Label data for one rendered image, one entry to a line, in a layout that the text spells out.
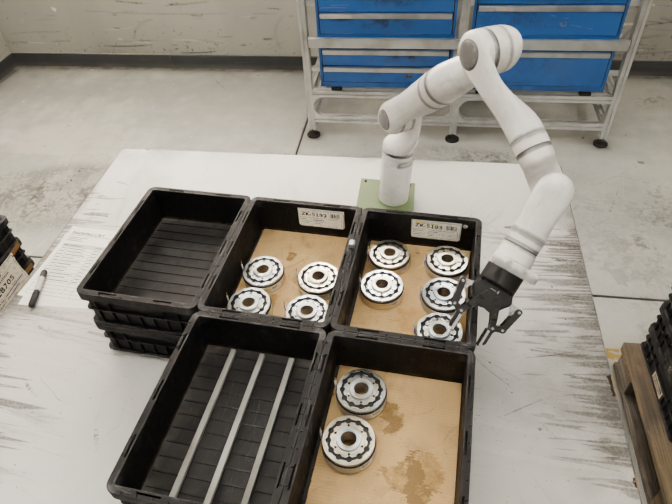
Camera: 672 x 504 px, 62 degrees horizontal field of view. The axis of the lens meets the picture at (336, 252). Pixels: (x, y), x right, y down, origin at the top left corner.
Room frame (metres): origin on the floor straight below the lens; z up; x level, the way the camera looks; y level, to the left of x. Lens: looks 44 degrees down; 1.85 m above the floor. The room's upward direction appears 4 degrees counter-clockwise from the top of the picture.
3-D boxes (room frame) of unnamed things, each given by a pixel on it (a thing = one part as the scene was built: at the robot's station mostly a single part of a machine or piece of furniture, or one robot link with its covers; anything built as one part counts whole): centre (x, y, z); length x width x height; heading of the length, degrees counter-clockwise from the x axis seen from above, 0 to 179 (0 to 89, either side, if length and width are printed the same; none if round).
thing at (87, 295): (1.03, 0.41, 0.92); 0.40 x 0.30 x 0.02; 165
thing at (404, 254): (0.99, -0.13, 0.86); 0.10 x 0.10 x 0.01
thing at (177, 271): (1.03, 0.41, 0.87); 0.40 x 0.30 x 0.11; 165
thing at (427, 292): (0.85, -0.24, 0.86); 0.10 x 0.10 x 0.01
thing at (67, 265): (1.21, 0.78, 0.70); 0.33 x 0.23 x 0.01; 169
